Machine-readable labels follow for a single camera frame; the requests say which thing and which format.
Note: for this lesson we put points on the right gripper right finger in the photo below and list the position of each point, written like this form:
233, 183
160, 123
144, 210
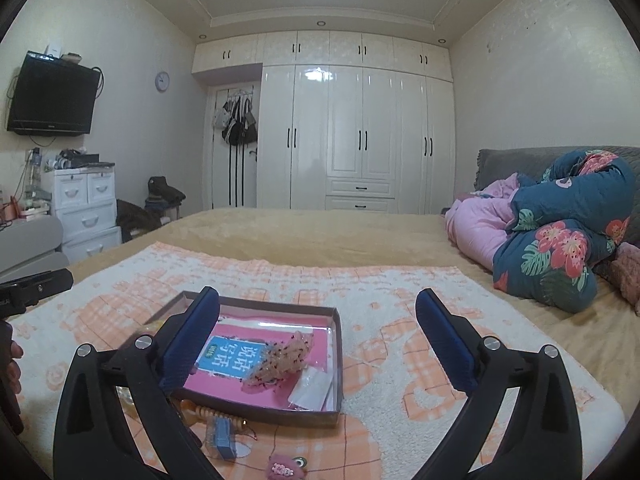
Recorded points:
542, 438

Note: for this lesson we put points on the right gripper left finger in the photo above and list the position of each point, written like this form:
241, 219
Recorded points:
92, 439

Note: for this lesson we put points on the beige dotted lace bow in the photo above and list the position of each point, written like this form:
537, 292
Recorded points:
279, 361

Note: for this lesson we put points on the white earring card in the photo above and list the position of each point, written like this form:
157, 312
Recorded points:
313, 391

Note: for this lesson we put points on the white bedroom door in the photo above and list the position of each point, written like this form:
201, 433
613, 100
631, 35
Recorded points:
229, 172

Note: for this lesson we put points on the left hand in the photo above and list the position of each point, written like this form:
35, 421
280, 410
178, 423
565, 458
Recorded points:
13, 371

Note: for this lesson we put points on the grey chair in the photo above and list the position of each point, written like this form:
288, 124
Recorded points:
31, 247

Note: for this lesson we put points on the white plastic drawer unit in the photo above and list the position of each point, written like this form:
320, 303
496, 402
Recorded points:
84, 201

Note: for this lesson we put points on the tan bed cover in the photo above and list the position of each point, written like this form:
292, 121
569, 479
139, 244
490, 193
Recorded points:
600, 346

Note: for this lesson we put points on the brown bag on floor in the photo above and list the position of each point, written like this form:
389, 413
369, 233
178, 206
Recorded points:
130, 218

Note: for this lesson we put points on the orange white patterned blanket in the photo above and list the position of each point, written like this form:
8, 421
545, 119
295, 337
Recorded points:
398, 403

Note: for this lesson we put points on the clutter on drawer unit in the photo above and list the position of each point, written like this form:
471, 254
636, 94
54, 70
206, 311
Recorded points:
66, 159

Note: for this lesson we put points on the pink children's book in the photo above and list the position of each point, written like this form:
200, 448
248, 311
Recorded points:
234, 346

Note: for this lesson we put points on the shallow dark cardboard box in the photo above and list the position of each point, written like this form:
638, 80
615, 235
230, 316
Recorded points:
245, 308

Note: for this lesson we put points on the pink fuzzy hair clip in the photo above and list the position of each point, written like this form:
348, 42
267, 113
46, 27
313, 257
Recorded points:
283, 467

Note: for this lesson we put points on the pile of dark clothes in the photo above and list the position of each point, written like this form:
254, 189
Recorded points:
162, 196

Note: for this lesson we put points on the pink knitted blanket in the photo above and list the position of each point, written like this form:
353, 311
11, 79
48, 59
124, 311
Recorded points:
626, 274

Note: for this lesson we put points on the blue floral quilt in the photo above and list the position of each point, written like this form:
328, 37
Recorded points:
564, 224

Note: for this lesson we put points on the pink padded quilt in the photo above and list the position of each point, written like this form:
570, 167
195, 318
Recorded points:
476, 223

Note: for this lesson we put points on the hanging black bags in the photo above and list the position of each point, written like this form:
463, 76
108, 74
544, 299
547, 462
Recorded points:
236, 121

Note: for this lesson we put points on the white built-in wardrobe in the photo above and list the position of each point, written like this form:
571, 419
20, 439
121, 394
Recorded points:
346, 120

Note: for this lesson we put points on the black wall television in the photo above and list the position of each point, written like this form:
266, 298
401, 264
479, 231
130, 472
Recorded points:
53, 97

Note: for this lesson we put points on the round wall clock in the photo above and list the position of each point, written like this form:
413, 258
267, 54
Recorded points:
162, 81

